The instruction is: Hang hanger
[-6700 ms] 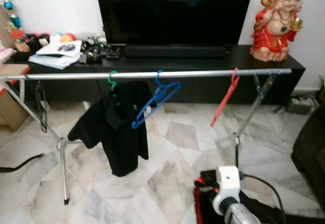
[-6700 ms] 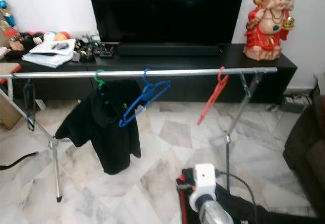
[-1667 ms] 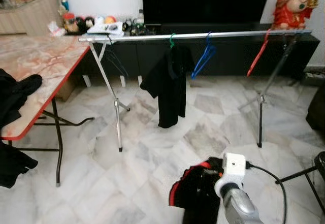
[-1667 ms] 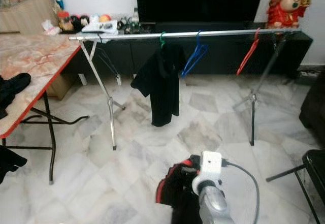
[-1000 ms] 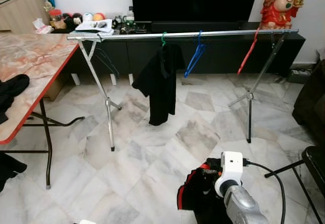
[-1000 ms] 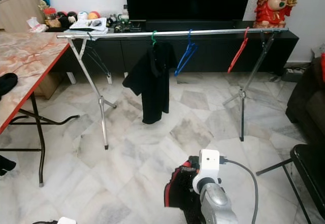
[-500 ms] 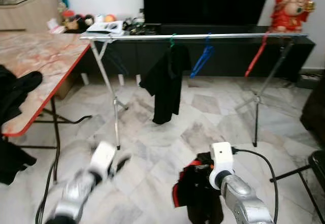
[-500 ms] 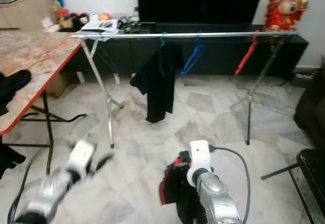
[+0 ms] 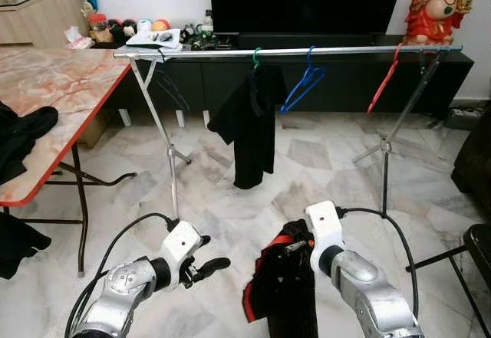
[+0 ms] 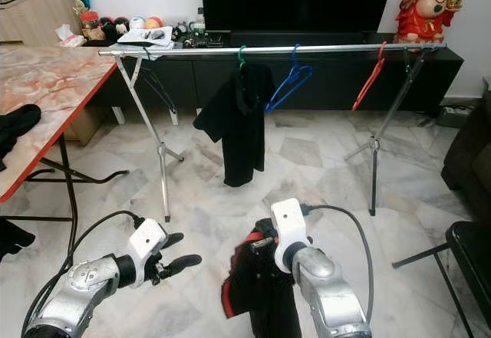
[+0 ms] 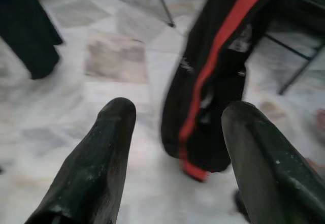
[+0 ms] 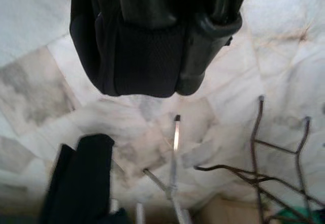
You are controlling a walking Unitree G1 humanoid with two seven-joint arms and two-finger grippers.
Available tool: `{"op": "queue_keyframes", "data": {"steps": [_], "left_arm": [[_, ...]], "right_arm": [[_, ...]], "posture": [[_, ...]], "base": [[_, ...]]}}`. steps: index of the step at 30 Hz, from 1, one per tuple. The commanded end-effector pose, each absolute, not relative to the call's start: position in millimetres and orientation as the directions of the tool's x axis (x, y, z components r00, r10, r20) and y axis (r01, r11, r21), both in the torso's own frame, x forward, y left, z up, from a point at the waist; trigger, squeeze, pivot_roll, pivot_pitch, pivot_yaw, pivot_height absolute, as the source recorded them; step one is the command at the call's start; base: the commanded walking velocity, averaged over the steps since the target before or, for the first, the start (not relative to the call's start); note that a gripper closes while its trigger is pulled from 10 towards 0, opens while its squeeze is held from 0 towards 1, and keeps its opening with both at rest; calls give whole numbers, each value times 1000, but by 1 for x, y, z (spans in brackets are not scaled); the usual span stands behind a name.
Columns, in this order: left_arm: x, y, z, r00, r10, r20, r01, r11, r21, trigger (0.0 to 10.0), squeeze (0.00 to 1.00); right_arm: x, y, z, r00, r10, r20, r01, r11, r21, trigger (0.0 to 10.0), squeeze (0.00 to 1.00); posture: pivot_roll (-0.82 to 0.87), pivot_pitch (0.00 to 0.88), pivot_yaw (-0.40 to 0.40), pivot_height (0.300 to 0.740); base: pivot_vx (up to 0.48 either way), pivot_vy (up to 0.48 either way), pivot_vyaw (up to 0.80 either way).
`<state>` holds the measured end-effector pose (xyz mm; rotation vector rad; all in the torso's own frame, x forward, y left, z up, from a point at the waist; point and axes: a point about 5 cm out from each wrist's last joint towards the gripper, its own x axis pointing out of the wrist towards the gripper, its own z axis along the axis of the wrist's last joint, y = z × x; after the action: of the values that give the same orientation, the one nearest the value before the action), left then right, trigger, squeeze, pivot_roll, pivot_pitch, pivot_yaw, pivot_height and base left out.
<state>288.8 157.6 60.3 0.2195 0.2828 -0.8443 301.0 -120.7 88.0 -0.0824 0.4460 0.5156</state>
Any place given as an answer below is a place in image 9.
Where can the black printed shirt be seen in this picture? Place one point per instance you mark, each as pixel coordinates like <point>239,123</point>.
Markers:
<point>249,139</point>

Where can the green hanger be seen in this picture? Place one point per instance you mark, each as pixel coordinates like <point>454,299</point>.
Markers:
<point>260,56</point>

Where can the black shirt red trim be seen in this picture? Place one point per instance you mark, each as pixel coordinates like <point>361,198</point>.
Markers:
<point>284,292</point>

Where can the black television console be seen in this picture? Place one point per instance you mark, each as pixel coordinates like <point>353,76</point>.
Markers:
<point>337,85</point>

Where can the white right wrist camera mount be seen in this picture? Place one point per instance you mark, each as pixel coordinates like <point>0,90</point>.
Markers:
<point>324,223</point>

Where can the dark sofa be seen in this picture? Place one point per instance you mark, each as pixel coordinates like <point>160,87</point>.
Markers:
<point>476,162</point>

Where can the small clear bottle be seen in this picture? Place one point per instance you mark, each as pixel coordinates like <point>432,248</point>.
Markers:
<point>206,22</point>

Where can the red lid jar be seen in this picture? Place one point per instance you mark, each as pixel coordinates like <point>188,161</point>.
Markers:
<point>98,27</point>

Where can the blue plastic hanger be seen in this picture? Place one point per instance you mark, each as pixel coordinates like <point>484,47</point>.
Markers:
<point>305,87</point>

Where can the red gold statue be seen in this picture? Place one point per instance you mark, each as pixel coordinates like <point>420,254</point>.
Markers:
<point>430,20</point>

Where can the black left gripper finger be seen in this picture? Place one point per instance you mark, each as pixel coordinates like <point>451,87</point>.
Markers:
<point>205,241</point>
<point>215,267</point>

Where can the black television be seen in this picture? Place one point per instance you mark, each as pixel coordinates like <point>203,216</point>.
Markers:
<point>307,1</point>

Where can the white pink tissue pack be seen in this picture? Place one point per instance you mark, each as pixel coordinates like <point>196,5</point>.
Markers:
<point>78,39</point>

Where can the marble table red edge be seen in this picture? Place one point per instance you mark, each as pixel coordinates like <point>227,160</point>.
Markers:
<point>61,85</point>

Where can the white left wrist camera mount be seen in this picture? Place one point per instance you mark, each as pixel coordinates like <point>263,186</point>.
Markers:
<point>182,242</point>

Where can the red hanger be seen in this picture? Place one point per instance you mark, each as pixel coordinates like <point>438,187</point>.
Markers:
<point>383,80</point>

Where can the black clothes pile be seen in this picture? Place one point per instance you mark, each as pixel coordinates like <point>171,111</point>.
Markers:
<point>23,135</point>

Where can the small green toy figures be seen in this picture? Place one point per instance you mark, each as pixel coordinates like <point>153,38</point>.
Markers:
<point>203,41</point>

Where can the black soundbar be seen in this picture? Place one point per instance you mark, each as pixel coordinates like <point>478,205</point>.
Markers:
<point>322,40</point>

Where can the brown cardboard box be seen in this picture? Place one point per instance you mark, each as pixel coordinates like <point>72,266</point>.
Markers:
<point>96,131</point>

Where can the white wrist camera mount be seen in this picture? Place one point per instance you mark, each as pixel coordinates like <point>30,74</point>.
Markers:
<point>182,242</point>
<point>324,223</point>

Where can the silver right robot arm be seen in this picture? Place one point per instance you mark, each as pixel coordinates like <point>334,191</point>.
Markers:
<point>368,292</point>

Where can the light wooden cabinet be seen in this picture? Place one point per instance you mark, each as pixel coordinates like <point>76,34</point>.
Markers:
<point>42,20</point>

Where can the silver metal clothes rack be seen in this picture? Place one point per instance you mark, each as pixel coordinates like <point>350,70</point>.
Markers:
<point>345,50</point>

